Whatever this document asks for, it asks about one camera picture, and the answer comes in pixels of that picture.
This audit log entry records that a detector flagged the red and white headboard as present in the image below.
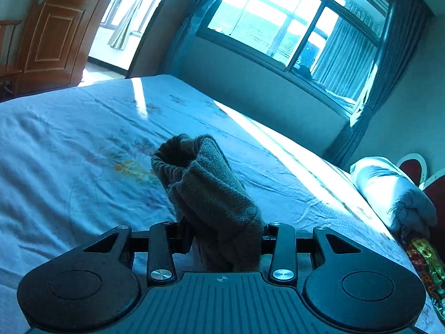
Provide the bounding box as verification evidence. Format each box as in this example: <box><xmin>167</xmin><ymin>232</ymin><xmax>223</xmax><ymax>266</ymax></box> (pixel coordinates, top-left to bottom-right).
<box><xmin>397</xmin><ymin>153</ymin><xmax>445</xmax><ymax>256</ymax></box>

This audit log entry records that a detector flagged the rolled blue-white quilt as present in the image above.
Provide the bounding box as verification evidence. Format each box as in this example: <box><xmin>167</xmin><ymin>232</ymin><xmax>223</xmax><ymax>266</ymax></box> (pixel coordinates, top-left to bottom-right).
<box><xmin>350</xmin><ymin>157</ymin><xmax>437</xmax><ymax>240</ymax></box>

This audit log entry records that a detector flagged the large window with frame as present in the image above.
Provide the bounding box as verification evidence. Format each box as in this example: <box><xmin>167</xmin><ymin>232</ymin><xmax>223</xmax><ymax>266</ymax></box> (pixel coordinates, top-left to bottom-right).
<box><xmin>198</xmin><ymin>0</ymin><xmax>389</xmax><ymax>116</ymax></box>

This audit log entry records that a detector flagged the brown wooden door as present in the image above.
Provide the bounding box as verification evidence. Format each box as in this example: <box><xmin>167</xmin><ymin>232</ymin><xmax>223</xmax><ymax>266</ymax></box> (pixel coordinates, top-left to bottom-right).
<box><xmin>14</xmin><ymin>0</ymin><xmax>111</xmax><ymax>97</ymax></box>

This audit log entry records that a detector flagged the bed with floral white sheet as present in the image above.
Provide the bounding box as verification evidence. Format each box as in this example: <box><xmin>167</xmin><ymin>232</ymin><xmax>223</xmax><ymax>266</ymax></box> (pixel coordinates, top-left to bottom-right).
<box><xmin>1</xmin><ymin>75</ymin><xmax>411</xmax><ymax>333</ymax></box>

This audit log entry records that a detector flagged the left teal curtain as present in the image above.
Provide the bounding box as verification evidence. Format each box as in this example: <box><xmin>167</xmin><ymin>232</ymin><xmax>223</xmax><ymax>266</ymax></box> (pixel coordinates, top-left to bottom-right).
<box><xmin>158</xmin><ymin>0</ymin><xmax>216</xmax><ymax>75</ymax></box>

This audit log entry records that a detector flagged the teal curtain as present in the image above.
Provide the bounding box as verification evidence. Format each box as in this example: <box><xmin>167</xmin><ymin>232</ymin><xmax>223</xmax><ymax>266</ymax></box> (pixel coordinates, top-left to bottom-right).
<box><xmin>323</xmin><ymin>0</ymin><xmax>433</xmax><ymax>168</ymax></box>
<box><xmin>158</xmin><ymin>0</ymin><xmax>216</xmax><ymax>75</ymax></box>

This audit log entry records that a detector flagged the pale curtain in next room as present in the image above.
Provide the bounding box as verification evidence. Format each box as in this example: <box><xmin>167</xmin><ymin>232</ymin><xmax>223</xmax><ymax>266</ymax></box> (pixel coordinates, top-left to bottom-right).
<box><xmin>108</xmin><ymin>0</ymin><xmax>143</xmax><ymax>51</ymax></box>

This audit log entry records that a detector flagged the colourful patterned pillow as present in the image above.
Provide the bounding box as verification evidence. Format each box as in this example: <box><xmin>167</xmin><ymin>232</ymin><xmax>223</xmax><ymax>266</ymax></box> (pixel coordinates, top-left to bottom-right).
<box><xmin>400</xmin><ymin>229</ymin><xmax>445</xmax><ymax>322</ymax></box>

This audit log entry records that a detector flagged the right teal curtain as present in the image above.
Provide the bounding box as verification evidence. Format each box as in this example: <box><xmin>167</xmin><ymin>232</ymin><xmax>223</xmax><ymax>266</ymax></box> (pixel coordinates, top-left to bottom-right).
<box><xmin>323</xmin><ymin>0</ymin><xmax>433</xmax><ymax>168</ymax></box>

